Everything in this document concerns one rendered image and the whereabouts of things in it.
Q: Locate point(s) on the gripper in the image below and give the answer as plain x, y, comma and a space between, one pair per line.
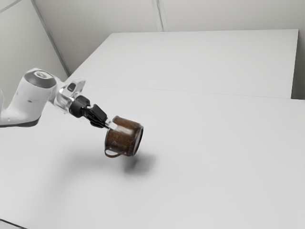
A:
78, 107

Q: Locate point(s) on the brown mug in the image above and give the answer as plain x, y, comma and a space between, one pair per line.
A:
124, 137

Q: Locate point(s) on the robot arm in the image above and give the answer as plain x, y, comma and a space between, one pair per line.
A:
26, 100

